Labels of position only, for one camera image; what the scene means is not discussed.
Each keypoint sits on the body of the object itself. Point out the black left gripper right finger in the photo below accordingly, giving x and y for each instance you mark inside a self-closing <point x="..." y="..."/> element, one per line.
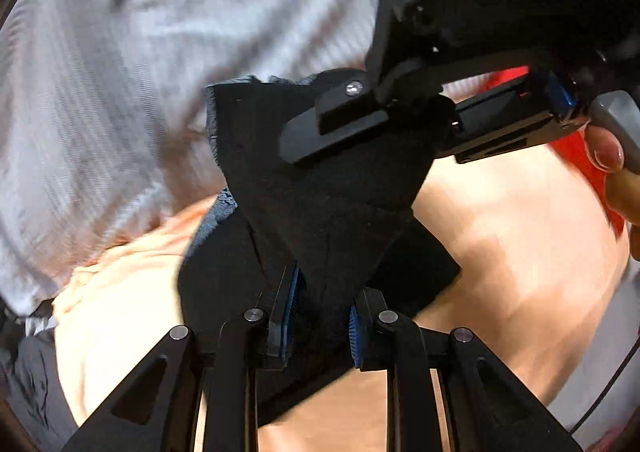
<point x="447" y="391"/>

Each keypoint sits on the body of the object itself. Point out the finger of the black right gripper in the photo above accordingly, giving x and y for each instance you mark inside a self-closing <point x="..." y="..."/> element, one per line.
<point x="355" y="107"/>
<point x="530" y="110"/>

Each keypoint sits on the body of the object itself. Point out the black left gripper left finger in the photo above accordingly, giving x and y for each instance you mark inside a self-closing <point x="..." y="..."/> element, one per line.
<point x="155" y="407"/>

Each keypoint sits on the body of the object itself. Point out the black pants with patterned waistband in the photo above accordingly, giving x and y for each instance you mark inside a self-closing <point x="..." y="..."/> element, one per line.
<point x="344" y="216"/>

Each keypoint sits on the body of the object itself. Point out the person's right hand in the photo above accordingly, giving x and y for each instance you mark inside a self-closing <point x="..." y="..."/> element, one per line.
<point x="621" y="186"/>

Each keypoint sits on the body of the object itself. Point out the red patterned bag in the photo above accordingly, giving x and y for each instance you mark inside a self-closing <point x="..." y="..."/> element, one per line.
<point x="571" y="150"/>

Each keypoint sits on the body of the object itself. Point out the dark grey jacket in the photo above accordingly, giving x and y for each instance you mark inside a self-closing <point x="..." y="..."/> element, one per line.
<point x="30" y="384"/>

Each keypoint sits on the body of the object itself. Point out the peach orange blanket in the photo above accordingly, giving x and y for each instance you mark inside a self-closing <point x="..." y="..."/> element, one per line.
<point x="539" y="260"/>

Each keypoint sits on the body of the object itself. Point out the grey white striped bedsheet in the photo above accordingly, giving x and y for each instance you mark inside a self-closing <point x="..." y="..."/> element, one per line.
<point x="103" y="119"/>

